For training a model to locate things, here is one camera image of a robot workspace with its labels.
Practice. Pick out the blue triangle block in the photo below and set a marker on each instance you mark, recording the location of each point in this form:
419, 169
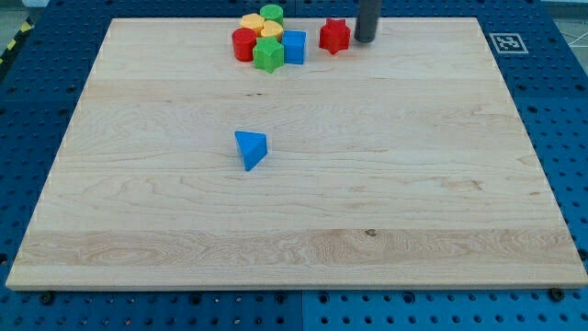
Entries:
252, 146

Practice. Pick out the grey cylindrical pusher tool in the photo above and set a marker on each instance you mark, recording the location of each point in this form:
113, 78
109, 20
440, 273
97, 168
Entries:
367, 20

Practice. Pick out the red star block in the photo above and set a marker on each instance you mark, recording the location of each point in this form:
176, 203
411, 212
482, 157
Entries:
334, 35

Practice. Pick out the light wooden board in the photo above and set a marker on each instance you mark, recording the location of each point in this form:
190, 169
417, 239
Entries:
402, 164

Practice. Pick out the yellow heart block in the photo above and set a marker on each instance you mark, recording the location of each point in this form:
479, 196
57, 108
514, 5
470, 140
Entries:
271, 28

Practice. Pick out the red cylinder block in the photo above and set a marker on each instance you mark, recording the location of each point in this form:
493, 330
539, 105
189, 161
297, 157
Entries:
243, 43

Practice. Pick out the blue cube block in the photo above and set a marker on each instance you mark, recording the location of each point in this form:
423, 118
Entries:
294, 42

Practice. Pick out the green star block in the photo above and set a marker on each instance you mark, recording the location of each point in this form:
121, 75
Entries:
269, 54

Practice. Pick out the white fiducial marker tag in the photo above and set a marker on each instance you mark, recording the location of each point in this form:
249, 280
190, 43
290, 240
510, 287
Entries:
508, 43

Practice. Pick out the green cylinder block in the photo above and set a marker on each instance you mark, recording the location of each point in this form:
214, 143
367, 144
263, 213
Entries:
272, 12

